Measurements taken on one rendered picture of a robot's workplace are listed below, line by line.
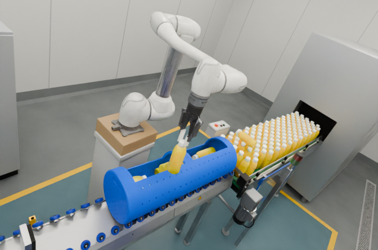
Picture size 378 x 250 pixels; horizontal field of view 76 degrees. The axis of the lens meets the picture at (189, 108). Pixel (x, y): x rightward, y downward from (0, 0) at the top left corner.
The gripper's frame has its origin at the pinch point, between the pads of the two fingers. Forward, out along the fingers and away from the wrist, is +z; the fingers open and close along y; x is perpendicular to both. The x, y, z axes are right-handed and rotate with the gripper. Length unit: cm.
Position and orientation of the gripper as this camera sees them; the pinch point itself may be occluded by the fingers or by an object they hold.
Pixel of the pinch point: (184, 138)
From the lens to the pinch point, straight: 121.9
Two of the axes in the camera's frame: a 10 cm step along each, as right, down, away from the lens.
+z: -2.9, 8.5, 4.5
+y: 6.3, 5.2, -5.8
